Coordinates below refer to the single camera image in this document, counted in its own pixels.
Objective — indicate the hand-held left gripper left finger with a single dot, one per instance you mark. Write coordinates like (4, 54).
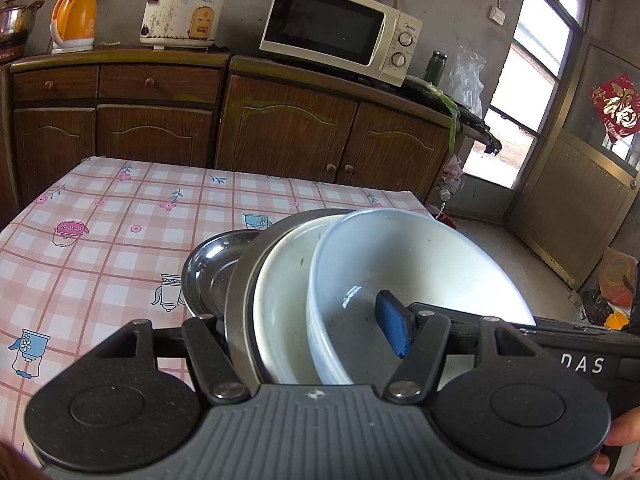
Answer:
(205, 340)

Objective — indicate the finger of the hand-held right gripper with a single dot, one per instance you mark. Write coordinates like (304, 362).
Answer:
(575, 334)

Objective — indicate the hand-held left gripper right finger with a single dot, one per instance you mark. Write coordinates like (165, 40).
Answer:
(392, 325)

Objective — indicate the deep steel bowl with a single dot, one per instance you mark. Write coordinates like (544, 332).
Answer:
(239, 305)

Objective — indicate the blue patterned white bowl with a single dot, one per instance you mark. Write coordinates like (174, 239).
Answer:
(400, 255)

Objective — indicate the person's right hand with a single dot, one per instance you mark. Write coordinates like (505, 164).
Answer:
(627, 427)

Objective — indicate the black lumpy item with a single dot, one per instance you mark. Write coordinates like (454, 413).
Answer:
(595, 307)

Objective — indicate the orange plastic piece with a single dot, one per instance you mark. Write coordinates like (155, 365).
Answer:
(617, 321)

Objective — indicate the medium steel plate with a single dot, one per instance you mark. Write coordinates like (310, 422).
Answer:
(210, 275)

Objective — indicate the orange printed bag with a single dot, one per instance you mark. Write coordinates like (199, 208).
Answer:
(617, 275)

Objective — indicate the red bag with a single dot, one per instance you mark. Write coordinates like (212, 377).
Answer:
(445, 220)

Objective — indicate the tan panelled door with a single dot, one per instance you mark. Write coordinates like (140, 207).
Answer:
(575, 200)

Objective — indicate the pink folded umbrella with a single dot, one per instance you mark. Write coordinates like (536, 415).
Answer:
(452, 170)

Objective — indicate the black crumpled plastic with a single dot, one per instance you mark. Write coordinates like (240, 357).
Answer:
(492, 145)

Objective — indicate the green leek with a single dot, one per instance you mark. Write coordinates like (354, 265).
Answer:
(452, 120)

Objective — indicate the brown wooden cabinet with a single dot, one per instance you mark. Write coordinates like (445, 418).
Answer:
(285, 125)

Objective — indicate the red paper decoration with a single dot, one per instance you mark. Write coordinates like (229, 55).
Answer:
(615, 105)

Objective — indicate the black flat cooker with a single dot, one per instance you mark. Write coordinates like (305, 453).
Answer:
(415, 90)

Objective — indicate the glazed door with grey panel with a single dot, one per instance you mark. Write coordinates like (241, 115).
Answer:
(525, 85)

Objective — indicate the clear plastic bag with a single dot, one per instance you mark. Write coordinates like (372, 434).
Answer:
(467, 80)

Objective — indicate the green thermos bottle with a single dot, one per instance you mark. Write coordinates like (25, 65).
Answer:
(435, 67)

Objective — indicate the cream microwave oven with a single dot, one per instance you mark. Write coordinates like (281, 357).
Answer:
(325, 25)

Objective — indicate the white rice cooker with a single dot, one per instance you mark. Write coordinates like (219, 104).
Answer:
(175, 15)

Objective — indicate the orange electric kettle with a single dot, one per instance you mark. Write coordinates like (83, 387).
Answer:
(75, 20)

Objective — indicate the dark red cooktop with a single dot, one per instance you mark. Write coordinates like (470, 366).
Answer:
(12, 50)

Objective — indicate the steel cooking pot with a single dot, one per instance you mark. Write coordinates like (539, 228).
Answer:
(15, 17)

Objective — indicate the white wall switch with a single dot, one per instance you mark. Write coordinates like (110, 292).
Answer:
(497, 14)

